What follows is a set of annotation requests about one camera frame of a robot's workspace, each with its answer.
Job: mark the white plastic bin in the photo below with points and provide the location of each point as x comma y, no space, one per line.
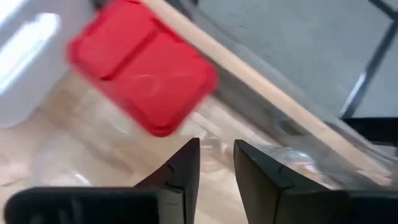
28,62

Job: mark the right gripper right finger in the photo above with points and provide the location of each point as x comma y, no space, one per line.
270,193

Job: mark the red-lid spice container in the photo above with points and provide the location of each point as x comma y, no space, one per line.
140,62

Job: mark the clear plastic bin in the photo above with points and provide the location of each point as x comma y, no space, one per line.
280,149

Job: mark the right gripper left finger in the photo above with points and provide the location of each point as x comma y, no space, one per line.
180,186

